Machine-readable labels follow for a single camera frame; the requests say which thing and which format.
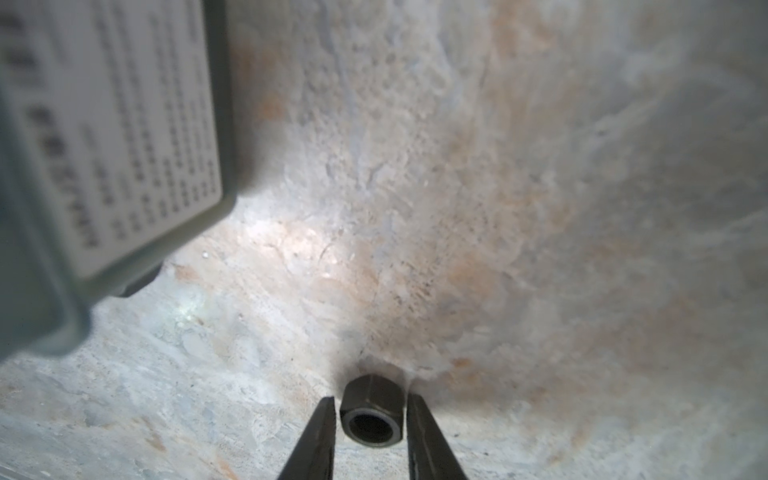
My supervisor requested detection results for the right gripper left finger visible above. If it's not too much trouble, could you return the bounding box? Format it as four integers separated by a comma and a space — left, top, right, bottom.
278, 396, 336, 480

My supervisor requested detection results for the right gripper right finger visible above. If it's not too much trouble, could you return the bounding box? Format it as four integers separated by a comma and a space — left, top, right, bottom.
406, 393, 468, 480

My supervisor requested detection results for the small black hex nut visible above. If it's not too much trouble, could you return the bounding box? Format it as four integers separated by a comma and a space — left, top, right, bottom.
340, 374, 406, 448

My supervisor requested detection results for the grey compartment organizer box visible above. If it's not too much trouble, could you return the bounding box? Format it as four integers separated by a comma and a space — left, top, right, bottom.
1, 1, 237, 358

